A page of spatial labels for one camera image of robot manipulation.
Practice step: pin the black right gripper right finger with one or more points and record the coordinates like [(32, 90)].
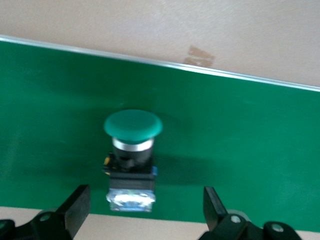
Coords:
[(215, 212)]

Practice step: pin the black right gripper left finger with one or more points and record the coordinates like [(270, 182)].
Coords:
[(75, 207)]

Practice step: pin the green mushroom push button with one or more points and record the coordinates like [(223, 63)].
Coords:
[(133, 125)]

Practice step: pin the green belt conveyor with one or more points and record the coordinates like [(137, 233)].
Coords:
[(225, 125)]

